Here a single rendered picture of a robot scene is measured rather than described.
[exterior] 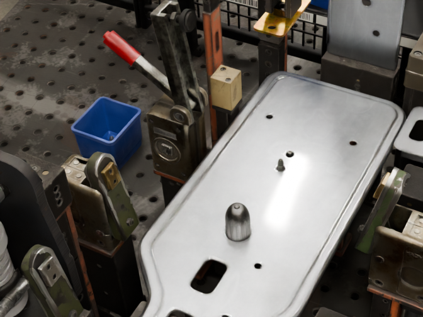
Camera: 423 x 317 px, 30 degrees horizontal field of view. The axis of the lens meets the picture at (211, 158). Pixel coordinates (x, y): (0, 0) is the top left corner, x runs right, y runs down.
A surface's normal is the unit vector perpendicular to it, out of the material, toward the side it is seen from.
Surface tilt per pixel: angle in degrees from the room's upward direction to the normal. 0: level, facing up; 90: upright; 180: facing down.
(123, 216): 78
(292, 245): 0
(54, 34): 0
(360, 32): 90
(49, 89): 0
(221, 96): 90
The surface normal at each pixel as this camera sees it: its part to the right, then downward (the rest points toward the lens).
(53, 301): 0.84, 0.15
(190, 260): -0.05, -0.71
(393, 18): -0.48, 0.63
